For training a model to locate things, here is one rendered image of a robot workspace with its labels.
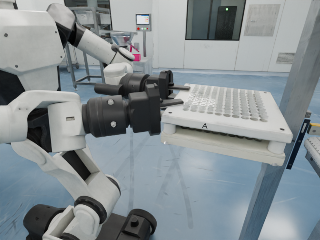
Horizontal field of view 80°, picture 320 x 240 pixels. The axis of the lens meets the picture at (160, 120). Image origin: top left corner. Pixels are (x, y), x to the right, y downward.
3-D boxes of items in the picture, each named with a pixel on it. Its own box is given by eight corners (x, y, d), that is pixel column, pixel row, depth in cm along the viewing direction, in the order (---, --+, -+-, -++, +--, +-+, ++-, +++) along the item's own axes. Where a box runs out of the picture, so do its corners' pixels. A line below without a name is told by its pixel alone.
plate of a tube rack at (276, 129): (268, 98, 55) (270, 91, 54) (290, 145, 34) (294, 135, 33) (185, 88, 62) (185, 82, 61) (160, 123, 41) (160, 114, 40)
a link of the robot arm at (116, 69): (125, 96, 64) (130, 84, 75) (121, 69, 59) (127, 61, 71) (105, 97, 64) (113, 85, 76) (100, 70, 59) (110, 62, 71)
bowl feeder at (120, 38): (108, 58, 295) (105, 32, 278) (117, 55, 327) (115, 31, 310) (139, 59, 288) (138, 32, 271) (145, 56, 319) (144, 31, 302)
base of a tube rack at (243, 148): (264, 114, 57) (266, 106, 56) (282, 166, 36) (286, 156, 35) (183, 103, 64) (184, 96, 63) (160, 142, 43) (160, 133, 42)
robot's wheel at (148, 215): (151, 217, 115) (157, 238, 123) (154, 210, 119) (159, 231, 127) (122, 212, 122) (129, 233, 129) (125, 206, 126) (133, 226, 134)
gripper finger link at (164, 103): (185, 105, 44) (158, 108, 43) (180, 100, 47) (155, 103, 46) (185, 98, 44) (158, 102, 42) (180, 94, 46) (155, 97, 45)
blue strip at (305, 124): (286, 169, 68) (305, 119, 59) (285, 168, 69) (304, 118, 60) (291, 170, 68) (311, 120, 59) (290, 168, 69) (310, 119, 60)
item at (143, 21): (136, 57, 308) (134, 13, 280) (138, 56, 317) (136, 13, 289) (150, 57, 305) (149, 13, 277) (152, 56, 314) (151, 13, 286)
